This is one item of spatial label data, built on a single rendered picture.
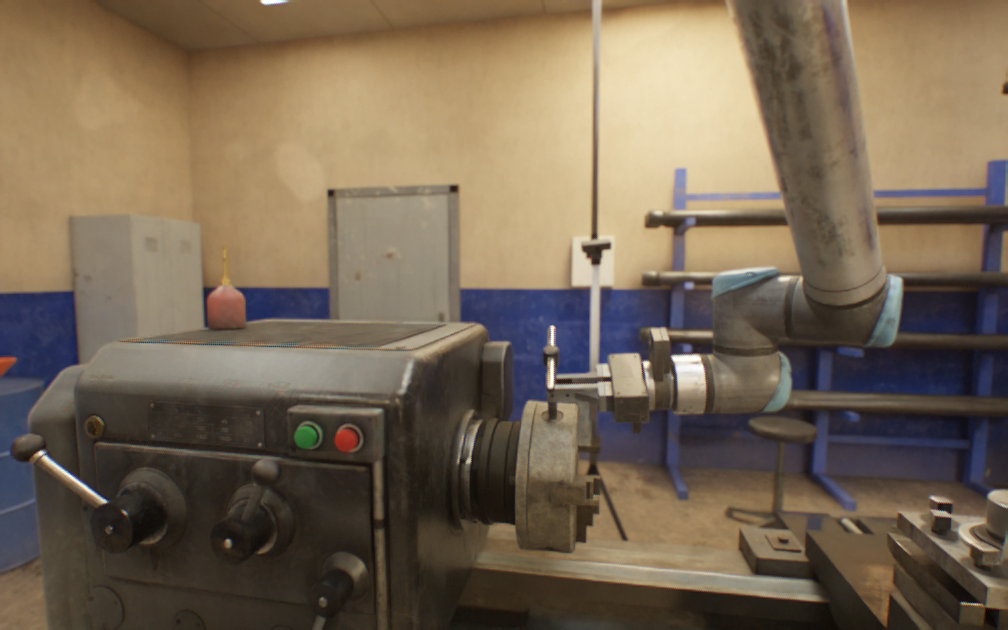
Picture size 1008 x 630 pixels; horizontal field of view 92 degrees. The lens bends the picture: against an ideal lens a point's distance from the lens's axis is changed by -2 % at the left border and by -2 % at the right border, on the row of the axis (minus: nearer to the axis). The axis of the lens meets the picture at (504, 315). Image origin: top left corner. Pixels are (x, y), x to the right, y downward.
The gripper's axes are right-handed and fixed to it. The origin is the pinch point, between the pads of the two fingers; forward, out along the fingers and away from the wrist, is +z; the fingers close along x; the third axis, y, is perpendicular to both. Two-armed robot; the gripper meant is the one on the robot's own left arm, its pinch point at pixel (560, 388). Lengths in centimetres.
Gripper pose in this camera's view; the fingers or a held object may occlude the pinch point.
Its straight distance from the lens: 82.6
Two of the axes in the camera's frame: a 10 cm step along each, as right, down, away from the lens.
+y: 1.1, 9.2, 3.9
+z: -9.9, 0.5, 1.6
